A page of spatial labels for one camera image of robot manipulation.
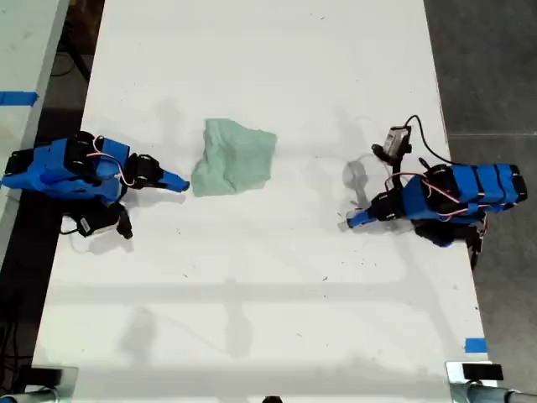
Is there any pale green t-shirt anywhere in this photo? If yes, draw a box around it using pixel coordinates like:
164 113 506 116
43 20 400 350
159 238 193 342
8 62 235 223
190 118 279 198

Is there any black table clamp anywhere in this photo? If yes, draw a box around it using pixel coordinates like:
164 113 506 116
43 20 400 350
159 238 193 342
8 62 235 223
468 224 487 270

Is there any long blue tape strip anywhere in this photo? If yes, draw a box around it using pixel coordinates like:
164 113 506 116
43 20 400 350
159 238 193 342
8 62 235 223
0 91 40 107

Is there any white side table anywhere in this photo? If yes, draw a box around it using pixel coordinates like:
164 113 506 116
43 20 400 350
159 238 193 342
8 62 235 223
0 0 70 264

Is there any small black box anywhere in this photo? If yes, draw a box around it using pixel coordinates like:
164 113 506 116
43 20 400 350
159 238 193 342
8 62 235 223
31 367 64 387
462 364 503 381

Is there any grey metal pipe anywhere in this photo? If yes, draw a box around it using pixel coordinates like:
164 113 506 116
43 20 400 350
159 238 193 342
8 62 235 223
451 382 537 403

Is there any black camera stalk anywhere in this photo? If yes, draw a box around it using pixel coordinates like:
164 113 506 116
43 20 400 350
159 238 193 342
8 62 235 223
389 153 410 178
111 203 134 241

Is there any grey black camera box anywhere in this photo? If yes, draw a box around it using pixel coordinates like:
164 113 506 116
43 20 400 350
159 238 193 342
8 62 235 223
371 124 414 163

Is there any black camera box with label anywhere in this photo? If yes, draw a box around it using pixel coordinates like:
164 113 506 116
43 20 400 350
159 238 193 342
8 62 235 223
77 211 121 238

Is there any black camera cable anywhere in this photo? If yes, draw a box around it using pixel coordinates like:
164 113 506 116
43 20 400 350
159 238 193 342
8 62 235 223
404 114 456 166
59 212 83 236

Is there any black floor cable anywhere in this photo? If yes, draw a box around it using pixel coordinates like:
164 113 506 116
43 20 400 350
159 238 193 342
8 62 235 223
50 39 91 81

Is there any metal corner bracket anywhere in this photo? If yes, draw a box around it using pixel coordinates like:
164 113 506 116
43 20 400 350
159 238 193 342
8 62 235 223
445 360 504 385
24 365 80 395

